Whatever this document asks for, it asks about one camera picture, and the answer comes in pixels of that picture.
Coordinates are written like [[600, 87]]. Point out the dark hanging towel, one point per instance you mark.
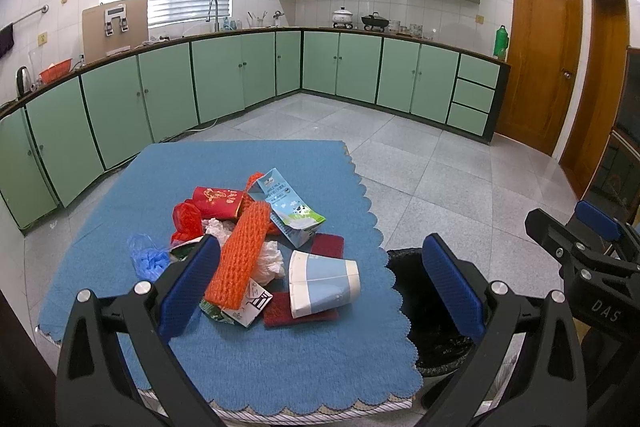
[[6, 39]]

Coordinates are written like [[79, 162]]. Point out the red plastic bag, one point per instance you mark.
[[187, 219]]

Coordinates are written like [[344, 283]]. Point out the chrome kitchen faucet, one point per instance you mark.
[[212, 16]]

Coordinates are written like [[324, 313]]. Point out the white tissue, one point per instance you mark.
[[270, 263]]

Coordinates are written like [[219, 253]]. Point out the blue scalloped table mat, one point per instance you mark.
[[364, 356]]

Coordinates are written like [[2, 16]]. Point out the black glass cabinet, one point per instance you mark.
[[614, 187]]

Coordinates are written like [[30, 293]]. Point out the white cooking pot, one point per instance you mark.
[[342, 18]]

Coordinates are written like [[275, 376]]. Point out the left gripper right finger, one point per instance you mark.
[[548, 383]]

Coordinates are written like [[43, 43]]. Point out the black trash bin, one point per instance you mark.
[[441, 348]]

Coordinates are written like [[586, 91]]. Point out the black wok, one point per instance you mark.
[[374, 22]]

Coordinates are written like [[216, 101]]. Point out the green lower kitchen cabinets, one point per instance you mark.
[[57, 141]]

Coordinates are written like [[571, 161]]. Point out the long orange foam net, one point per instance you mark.
[[238, 258]]

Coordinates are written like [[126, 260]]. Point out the cardboard box with label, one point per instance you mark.
[[113, 27]]

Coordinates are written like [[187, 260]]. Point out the green bottle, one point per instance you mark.
[[501, 43]]

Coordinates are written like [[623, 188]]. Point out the steel electric kettle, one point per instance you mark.
[[23, 81]]

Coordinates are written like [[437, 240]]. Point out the red paper cup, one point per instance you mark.
[[217, 203]]

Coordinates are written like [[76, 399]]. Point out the short orange foam net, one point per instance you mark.
[[248, 201]]

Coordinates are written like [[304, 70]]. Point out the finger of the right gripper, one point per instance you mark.
[[608, 228], [566, 248]]

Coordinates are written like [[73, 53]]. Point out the blue white paper cup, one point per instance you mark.
[[317, 284]]

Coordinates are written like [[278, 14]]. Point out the orange plastic basin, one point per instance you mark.
[[56, 71]]

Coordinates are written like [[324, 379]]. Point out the wall towel rail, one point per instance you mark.
[[43, 9]]

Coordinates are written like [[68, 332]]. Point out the brown wooden door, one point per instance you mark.
[[603, 86], [543, 55]]

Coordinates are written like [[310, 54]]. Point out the blue plastic bag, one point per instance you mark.
[[149, 261]]

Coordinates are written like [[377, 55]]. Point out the blue milk carton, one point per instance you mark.
[[297, 221]]

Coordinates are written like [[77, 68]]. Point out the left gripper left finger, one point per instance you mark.
[[116, 367]]

